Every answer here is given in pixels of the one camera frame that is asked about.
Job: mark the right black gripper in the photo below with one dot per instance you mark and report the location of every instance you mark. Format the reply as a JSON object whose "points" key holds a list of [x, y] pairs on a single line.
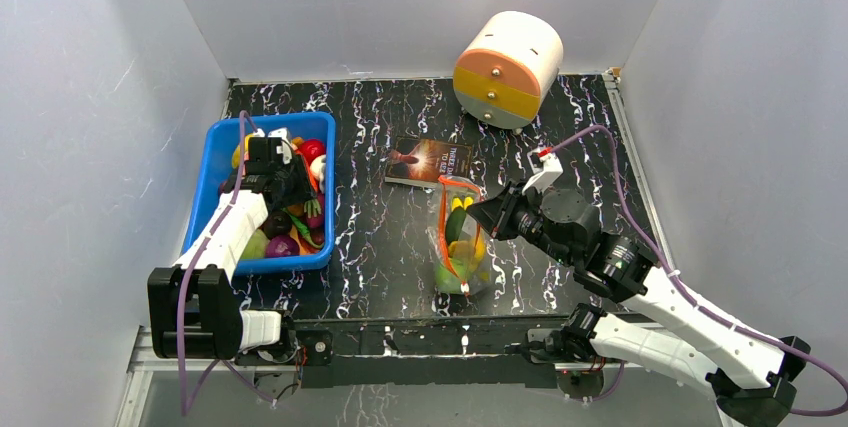
{"points": [[503, 216]]}

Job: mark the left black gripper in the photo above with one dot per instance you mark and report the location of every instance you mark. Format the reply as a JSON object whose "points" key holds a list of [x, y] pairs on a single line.
{"points": [[304, 193]]}

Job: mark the dark green toy avocado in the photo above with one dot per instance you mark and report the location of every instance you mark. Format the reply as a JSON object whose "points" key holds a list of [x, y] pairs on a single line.
{"points": [[454, 225]]}

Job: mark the clear zip top bag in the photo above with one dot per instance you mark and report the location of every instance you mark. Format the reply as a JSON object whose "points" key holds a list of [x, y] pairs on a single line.
{"points": [[445, 190]]}

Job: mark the green toy lime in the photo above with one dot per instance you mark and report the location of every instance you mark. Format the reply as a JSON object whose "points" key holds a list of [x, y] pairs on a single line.
{"points": [[465, 283]]}

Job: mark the yellow toy banana bunch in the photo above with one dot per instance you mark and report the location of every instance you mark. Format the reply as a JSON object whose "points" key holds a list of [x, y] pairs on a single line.
{"points": [[469, 249]]}

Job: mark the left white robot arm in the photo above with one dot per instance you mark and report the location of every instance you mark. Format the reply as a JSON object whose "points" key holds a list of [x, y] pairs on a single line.
{"points": [[193, 311]]}

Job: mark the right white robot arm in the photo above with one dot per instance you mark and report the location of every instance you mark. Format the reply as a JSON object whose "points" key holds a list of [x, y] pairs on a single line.
{"points": [[750, 380]]}

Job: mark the white toy garlic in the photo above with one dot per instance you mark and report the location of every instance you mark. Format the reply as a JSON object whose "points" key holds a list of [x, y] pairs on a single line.
{"points": [[318, 172]]}

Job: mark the dark toy mangosteen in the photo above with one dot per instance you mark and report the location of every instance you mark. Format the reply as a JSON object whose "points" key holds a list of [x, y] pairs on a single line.
{"points": [[278, 223]]}

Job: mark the red toy apple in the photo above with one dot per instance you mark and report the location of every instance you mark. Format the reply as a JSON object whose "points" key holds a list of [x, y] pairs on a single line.
{"points": [[311, 150]]}

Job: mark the purple toy onion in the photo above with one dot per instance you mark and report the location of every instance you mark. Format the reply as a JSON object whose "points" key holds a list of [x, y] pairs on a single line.
{"points": [[282, 246]]}

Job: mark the green toy cabbage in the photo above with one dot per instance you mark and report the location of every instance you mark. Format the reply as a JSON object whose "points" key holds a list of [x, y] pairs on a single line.
{"points": [[256, 247]]}

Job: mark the blue plastic bin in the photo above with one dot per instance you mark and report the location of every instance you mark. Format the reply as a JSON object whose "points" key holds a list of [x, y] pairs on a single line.
{"points": [[215, 167]]}

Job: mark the dark paperback book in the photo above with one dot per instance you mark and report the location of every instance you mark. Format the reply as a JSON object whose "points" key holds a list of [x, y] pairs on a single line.
{"points": [[420, 162]]}

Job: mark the round three-drawer cabinet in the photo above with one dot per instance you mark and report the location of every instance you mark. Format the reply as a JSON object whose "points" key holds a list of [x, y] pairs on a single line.
{"points": [[506, 72]]}

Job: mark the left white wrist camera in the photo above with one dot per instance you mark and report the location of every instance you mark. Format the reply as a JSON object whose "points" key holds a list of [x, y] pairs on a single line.
{"points": [[284, 148]]}

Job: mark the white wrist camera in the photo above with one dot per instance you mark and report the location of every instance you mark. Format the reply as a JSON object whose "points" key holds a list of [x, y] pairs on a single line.
{"points": [[546, 168], [284, 148]]}

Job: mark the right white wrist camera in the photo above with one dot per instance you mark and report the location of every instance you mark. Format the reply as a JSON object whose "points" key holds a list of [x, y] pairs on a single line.
{"points": [[546, 168]]}

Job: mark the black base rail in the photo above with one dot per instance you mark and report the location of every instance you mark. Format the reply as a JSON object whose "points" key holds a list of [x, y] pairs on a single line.
{"points": [[423, 351]]}

